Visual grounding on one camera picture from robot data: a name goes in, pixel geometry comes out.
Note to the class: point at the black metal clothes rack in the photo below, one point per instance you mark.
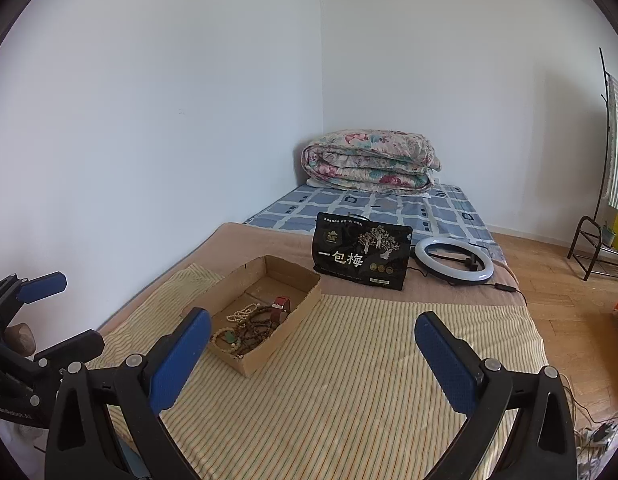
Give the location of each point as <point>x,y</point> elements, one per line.
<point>586,249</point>

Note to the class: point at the brown blanket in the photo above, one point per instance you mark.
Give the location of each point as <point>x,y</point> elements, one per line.
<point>414,279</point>

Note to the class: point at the floral folded quilt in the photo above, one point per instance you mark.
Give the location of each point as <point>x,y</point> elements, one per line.
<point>375,161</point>

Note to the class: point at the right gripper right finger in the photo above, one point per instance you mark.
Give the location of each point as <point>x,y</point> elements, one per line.
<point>541,442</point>

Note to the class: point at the black snack bag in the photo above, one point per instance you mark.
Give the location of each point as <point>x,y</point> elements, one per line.
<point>361,251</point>

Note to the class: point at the striped yellow cloth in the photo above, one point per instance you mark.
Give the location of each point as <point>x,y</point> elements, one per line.
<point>339,384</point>

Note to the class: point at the brown cardboard box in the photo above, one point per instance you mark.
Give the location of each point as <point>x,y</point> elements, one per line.
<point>241,334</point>

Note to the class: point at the red leather strap watch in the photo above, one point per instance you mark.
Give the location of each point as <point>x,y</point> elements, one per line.
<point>280,308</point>

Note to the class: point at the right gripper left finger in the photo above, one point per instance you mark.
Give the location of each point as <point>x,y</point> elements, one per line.
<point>83,444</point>

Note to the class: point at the left gloved hand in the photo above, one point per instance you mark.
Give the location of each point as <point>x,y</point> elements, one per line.
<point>20,339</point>

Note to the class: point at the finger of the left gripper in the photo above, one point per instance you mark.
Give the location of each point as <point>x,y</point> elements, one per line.
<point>27,291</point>
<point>82,348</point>

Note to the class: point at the white ring light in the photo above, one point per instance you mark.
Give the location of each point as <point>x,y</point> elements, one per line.
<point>454,261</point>

